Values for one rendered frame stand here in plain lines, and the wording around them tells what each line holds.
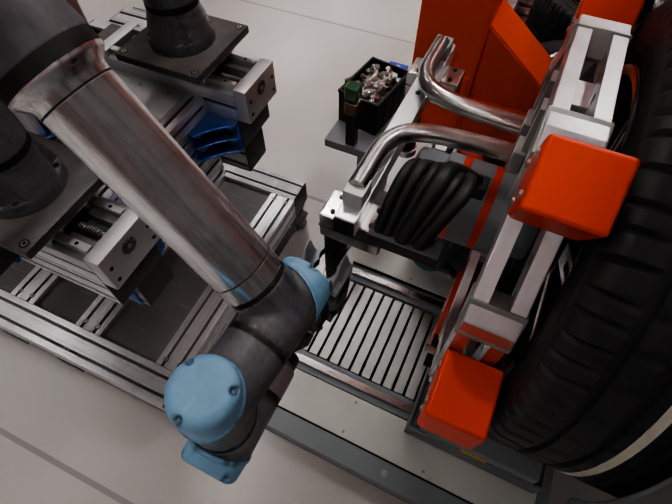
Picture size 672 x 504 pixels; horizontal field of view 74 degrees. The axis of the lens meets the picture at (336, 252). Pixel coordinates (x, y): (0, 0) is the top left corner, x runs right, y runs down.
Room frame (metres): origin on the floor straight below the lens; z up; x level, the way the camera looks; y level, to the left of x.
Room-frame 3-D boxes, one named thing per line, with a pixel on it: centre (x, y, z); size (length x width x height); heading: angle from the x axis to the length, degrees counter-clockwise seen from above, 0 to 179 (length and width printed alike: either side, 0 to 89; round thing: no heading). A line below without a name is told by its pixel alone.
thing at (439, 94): (0.58, -0.22, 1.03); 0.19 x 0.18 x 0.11; 65
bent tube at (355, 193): (0.40, -0.13, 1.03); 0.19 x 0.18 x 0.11; 65
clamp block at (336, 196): (0.38, -0.03, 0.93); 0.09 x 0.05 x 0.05; 65
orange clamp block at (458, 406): (0.15, -0.16, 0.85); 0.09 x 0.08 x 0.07; 155
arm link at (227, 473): (0.12, 0.13, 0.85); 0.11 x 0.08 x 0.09; 155
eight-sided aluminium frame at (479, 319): (0.44, -0.29, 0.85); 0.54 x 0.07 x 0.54; 155
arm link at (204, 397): (0.13, 0.12, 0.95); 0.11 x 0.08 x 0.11; 149
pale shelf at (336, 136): (1.21, -0.13, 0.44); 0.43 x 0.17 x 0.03; 155
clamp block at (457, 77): (0.68, -0.17, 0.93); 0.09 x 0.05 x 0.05; 65
